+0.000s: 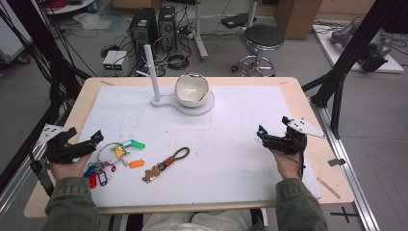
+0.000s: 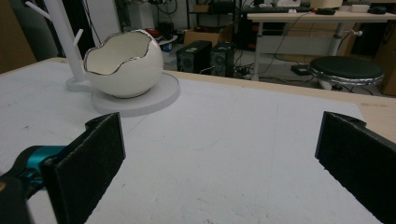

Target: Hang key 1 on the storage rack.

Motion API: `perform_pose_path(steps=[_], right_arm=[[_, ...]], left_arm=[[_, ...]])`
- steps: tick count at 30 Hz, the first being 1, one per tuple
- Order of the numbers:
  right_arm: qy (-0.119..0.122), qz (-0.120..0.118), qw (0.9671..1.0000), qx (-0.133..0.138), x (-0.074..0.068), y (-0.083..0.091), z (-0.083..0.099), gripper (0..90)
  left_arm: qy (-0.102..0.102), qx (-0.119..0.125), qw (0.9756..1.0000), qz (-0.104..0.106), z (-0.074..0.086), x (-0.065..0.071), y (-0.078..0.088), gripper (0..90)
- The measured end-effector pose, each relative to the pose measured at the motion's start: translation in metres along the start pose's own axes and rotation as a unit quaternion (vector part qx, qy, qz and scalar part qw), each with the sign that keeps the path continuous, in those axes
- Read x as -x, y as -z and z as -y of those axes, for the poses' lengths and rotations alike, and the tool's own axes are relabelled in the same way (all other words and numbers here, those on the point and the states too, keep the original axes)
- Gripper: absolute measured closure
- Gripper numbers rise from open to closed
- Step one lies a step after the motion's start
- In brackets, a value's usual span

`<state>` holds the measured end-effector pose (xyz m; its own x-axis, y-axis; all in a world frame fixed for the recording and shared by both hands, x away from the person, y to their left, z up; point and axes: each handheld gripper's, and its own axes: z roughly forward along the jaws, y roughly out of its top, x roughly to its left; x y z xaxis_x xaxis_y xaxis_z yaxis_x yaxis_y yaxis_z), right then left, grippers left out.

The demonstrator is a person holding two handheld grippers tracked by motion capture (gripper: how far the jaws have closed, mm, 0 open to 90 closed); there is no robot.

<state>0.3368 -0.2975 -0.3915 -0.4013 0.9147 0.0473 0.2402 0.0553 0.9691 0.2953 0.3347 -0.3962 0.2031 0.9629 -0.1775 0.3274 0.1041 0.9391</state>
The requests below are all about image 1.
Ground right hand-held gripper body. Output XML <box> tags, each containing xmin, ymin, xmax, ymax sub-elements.
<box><xmin>264</xmin><ymin>115</ymin><xmax>326</xmax><ymax>156</ymax></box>

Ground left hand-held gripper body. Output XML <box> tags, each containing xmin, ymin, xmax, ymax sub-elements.
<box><xmin>37</xmin><ymin>123</ymin><xmax>97</xmax><ymax>165</ymax></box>

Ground key ring with coloured tags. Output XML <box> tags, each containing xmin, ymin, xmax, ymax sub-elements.
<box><xmin>82</xmin><ymin>138</ymin><xmax>146</xmax><ymax>190</ymax></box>

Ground white stand with post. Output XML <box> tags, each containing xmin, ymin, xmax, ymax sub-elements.
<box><xmin>142</xmin><ymin>43</ymin><xmax>216</xmax><ymax>117</ymax></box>

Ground brown bear keychain with loop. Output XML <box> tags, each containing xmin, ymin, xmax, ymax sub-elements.
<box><xmin>141</xmin><ymin>146</ymin><xmax>191</xmax><ymax>185</ymax></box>

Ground person's left hand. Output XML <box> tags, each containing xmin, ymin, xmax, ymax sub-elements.
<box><xmin>49</xmin><ymin>151</ymin><xmax>94</xmax><ymax>181</ymax></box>

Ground person's right hand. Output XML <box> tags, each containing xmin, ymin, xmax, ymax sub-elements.
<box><xmin>272</xmin><ymin>148</ymin><xmax>305</xmax><ymax>181</ymax></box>

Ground white table mat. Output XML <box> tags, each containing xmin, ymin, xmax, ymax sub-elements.
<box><xmin>78</xmin><ymin>85</ymin><xmax>322</xmax><ymax>208</ymax></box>

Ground thin wooden stick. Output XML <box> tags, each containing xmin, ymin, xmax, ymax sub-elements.
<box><xmin>317</xmin><ymin>177</ymin><xmax>342</xmax><ymax>200</ymax></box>

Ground small white power box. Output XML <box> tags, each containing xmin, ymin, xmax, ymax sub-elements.
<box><xmin>102</xmin><ymin>50</ymin><xmax>119</xmax><ymax>73</ymax></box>
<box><xmin>113</xmin><ymin>51</ymin><xmax>129</xmax><ymax>73</ymax></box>

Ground white ceramic bowl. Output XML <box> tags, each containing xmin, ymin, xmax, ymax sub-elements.
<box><xmin>174</xmin><ymin>72</ymin><xmax>210</xmax><ymax>108</ymax></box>

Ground black round stool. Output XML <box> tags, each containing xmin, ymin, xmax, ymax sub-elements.
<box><xmin>231</xmin><ymin>24</ymin><xmax>286</xmax><ymax>77</ymax></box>

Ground white floor board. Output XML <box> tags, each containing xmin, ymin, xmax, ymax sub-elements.
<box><xmin>312</xmin><ymin>23</ymin><xmax>405</xmax><ymax>74</ymax></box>

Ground person's legs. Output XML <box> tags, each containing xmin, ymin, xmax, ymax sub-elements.
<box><xmin>142</xmin><ymin>210</ymin><xmax>254</xmax><ymax>231</ymax></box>

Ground white table leg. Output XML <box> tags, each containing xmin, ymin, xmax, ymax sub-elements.
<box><xmin>245</xmin><ymin>0</ymin><xmax>258</xmax><ymax>29</ymax></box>
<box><xmin>191</xmin><ymin>0</ymin><xmax>209</xmax><ymax>63</ymax></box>

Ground flat black device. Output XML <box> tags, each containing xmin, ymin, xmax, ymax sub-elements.
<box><xmin>220</xmin><ymin>13</ymin><xmax>258</xmax><ymax>29</ymax></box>

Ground clear plastic sheet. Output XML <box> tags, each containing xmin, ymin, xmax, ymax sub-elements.
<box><xmin>73</xmin><ymin>13</ymin><xmax>124</xmax><ymax>32</ymax></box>

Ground brown cardboard box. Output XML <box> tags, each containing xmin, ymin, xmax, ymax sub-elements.
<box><xmin>274</xmin><ymin>0</ymin><xmax>323</xmax><ymax>40</ymax></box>

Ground black computer tower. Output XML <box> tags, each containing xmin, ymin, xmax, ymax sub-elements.
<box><xmin>157</xmin><ymin>5</ymin><xmax>178</xmax><ymax>51</ymax></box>
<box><xmin>129</xmin><ymin>7</ymin><xmax>160</xmax><ymax>64</ymax></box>

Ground grey robot device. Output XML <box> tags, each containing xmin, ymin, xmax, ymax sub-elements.
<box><xmin>330</xmin><ymin>22</ymin><xmax>393</xmax><ymax>73</ymax></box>

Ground round white table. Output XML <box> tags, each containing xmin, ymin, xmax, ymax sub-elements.
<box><xmin>41</xmin><ymin>0</ymin><xmax>97</xmax><ymax>15</ymax></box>

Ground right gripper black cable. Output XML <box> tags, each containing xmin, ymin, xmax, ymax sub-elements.
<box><xmin>297</xmin><ymin>141</ymin><xmax>306</xmax><ymax>181</ymax></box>

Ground aluminium rail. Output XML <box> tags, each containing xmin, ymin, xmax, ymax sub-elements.
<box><xmin>309</xmin><ymin>95</ymin><xmax>381</xmax><ymax>231</ymax></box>
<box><xmin>0</xmin><ymin>128</ymin><xmax>59</xmax><ymax>219</ymax></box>

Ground coiled black cable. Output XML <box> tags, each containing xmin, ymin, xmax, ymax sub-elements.
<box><xmin>166</xmin><ymin>51</ymin><xmax>191</xmax><ymax>71</ymax></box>

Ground black metal frame stand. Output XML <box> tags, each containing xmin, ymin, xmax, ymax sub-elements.
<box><xmin>301</xmin><ymin>0</ymin><xmax>400</xmax><ymax>140</ymax></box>
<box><xmin>0</xmin><ymin>0</ymin><xmax>92</xmax><ymax>193</ymax></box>

